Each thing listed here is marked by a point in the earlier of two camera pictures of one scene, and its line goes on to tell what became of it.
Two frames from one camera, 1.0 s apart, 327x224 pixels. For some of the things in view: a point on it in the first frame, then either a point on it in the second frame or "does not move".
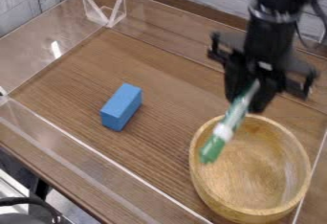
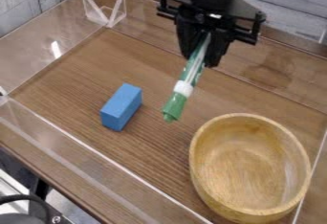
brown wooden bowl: [257, 180] does not move
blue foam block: [122, 106] does not move
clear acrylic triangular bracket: [102, 13] does not move
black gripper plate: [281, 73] → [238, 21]
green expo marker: [228, 126] → [190, 77]
